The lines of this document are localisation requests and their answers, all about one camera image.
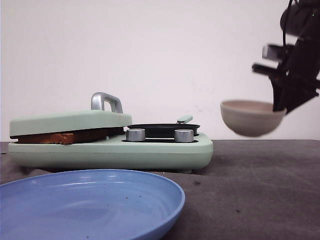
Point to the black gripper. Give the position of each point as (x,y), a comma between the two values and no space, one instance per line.
(294,81)

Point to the beige ribbed bowl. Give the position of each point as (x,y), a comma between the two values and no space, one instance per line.
(250,118)

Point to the breakfast maker hinged lid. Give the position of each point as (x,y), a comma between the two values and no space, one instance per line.
(106,112)

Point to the toast bread slice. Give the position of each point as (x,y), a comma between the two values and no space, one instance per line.
(95,134)
(47,138)

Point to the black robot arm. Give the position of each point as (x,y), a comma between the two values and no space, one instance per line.
(300,19)

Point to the mint green breakfast maker base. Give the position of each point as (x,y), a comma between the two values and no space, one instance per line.
(116,153)

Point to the grey table cloth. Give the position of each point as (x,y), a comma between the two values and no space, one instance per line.
(251,190)

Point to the right silver control knob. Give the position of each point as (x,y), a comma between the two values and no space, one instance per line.
(183,135)

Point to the silver control knob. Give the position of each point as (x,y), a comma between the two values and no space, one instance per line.
(183,135)
(135,135)

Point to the black round frying pan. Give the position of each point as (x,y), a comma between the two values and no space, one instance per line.
(167,130)

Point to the left silver control knob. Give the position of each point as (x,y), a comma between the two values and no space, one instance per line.
(135,135)

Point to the blue round plate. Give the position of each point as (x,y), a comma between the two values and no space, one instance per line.
(100,204)

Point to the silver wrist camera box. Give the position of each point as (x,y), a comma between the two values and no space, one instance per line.
(273,52)

